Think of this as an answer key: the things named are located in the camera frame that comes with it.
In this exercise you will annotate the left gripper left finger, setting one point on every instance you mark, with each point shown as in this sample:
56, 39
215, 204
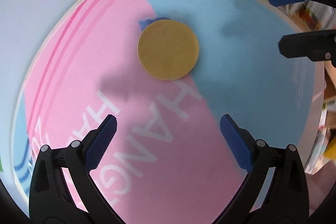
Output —
62, 190

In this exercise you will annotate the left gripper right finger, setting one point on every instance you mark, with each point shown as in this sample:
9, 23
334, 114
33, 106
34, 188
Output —
274, 189

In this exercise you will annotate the yellow round coaster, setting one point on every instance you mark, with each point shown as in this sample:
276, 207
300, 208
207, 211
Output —
168, 50

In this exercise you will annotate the pink and blue desk mat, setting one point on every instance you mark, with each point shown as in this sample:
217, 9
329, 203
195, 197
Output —
168, 162

